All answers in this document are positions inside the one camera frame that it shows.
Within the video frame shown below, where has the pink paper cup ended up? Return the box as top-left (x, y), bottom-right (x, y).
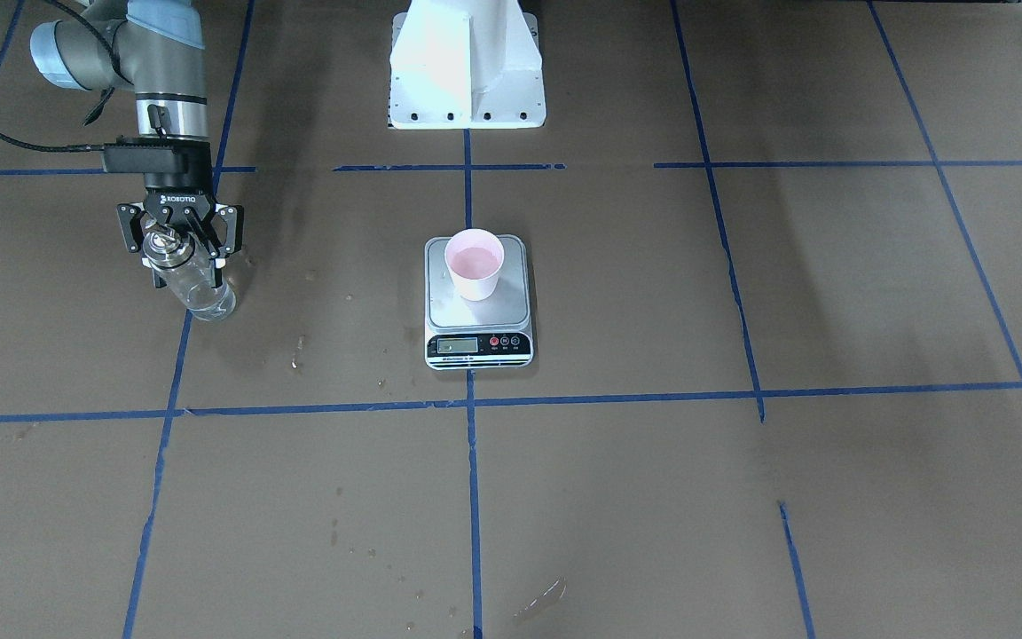
top-left (444, 229), bottom-right (506, 302)

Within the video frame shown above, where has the grey digital kitchen scale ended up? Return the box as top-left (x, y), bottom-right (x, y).
top-left (423, 234), bottom-right (536, 371)

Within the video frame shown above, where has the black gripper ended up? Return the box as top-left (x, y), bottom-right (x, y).
top-left (102, 138), bottom-right (244, 288)

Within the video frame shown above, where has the clear glass sauce bottle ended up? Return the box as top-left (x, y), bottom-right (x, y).
top-left (142, 227), bottom-right (238, 322)

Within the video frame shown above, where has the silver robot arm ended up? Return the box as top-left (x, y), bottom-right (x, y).
top-left (29, 1), bottom-right (243, 288)

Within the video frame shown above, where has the white pedestal column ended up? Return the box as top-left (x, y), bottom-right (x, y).
top-left (387, 1), bottom-right (547, 130)

